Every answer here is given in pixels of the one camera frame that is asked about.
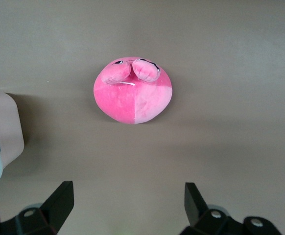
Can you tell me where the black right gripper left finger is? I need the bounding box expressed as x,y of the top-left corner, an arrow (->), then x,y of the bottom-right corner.
0,181 -> 74,235

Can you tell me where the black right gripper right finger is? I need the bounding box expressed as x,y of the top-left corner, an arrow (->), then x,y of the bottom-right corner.
181,182 -> 284,235

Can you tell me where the brown table cover mat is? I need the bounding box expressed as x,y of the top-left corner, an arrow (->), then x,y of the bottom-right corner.
0,0 -> 285,235

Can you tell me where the pink plastic box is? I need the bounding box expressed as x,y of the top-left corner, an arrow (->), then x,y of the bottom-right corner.
0,92 -> 25,177

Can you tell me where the pink plush toy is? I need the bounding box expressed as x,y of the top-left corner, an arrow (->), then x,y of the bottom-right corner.
93,57 -> 174,126

